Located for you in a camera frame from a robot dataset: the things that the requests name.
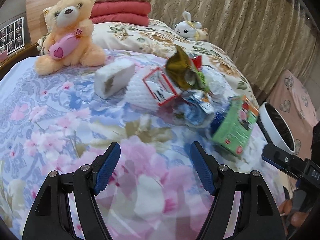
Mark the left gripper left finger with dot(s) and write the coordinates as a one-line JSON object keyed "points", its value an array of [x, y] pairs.
{"points": [[50, 214]]}

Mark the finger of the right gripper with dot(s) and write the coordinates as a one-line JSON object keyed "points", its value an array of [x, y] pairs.
{"points": [[290, 164]]}

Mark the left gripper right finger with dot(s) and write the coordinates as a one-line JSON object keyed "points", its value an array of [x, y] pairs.
{"points": [[258, 216]]}

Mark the green carton box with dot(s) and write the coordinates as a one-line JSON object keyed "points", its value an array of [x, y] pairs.
{"points": [[235, 131]]}

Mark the blue snack wrapper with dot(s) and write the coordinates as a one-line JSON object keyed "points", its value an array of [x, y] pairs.
{"points": [[217, 121]]}

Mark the white paper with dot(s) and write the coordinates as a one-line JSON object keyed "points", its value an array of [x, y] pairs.
{"points": [[215, 83]]}

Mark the silver blue wrapper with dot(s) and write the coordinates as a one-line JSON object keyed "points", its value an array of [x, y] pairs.
{"points": [[194, 109]]}

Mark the red snack wrapper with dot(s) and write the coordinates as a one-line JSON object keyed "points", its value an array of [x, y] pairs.
{"points": [[197, 61]]}

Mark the white foam net sleeve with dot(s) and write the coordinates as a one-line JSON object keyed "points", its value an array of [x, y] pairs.
{"points": [[137, 93]]}

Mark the olive gold foil bag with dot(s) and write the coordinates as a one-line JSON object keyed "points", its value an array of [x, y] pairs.
{"points": [[182, 72]]}

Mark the red white small box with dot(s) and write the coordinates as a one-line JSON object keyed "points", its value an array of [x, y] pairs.
{"points": [[162, 89]]}

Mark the white foam block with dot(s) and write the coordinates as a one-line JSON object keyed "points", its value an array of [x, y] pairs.
{"points": [[113, 77]]}

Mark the white trash bin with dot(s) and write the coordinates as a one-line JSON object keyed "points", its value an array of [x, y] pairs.
{"points": [[275, 128]]}

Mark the right hand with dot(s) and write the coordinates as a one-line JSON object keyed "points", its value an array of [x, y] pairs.
{"points": [[297, 218]]}

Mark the pink heart cloth cover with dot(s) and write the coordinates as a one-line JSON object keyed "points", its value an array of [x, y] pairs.
{"points": [[292, 101]]}

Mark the beige patterned curtain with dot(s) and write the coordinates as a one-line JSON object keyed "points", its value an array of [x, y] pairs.
{"points": [[262, 37]]}

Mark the brown bear plush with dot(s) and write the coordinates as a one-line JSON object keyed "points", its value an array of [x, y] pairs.
{"points": [[202, 34]]}

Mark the wooden nightstand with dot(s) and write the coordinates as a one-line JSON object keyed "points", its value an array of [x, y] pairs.
{"points": [[28, 51]]}

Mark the white rabbit plush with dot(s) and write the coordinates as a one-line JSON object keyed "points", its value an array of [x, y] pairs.
{"points": [[188, 29]]}

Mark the orange teddy bear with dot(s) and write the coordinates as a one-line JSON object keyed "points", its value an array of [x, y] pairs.
{"points": [[70, 41]]}

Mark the cream floral quilt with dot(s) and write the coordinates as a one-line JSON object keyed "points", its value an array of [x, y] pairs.
{"points": [[160, 40]]}

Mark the red folded blanket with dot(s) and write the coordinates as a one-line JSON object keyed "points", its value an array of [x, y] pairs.
{"points": [[133, 12]]}

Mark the photo frame grid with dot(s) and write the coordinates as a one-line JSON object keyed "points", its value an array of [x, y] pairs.
{"points": [[12, 36]]}

